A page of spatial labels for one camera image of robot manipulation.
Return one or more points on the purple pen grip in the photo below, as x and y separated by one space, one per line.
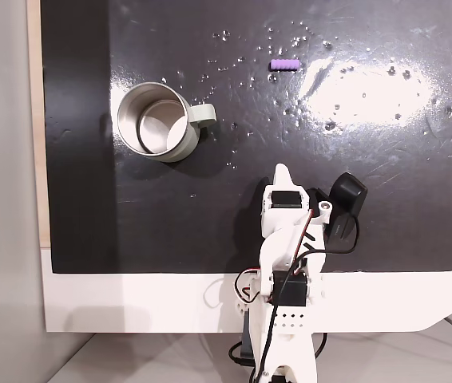
284 65

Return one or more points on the black glossy table mat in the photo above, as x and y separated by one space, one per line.
170 223

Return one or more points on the grey-green steel mug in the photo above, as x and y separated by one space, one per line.
129 119

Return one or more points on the black camera box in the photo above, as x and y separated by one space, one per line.
347 191

